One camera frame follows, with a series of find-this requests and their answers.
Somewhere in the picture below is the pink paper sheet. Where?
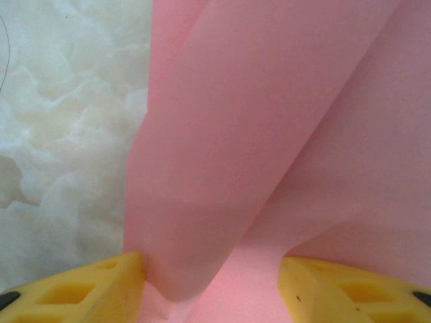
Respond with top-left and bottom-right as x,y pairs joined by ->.
123,0 -> 431,323

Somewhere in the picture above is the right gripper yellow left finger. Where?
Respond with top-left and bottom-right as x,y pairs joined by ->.
0,251 -> 146,323

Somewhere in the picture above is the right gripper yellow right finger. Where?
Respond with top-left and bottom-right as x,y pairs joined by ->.
278,256 -> 431,323

